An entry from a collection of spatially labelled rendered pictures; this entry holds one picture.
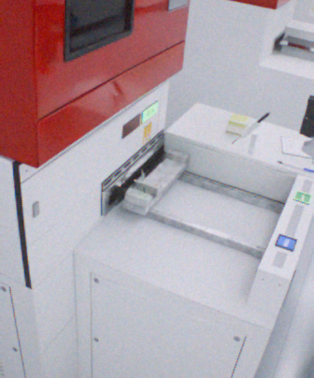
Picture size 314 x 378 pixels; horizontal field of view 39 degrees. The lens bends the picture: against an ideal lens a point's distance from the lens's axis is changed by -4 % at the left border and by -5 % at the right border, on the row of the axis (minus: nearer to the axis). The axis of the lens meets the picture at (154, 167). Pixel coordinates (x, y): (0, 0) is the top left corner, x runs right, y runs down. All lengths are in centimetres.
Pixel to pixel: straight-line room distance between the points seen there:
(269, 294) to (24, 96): 80
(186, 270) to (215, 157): 53
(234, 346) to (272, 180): 65
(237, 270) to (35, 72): 84
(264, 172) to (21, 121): 99
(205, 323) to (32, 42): 88
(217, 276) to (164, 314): 19
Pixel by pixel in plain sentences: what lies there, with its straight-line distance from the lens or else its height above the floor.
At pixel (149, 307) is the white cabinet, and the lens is 140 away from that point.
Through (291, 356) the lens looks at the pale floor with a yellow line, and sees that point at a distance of 232.
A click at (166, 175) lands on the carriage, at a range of 167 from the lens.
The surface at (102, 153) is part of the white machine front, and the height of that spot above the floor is 108.
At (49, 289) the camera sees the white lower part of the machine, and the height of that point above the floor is 76.
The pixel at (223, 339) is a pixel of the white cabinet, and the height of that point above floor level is 71.
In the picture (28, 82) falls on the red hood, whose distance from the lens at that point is 94.
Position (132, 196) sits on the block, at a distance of 150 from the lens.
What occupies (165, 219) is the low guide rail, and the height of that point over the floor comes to 84.
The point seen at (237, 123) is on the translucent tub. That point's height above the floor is 102.
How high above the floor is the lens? 177
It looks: 31 degrees down
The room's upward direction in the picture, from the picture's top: 6 degrees clockwise
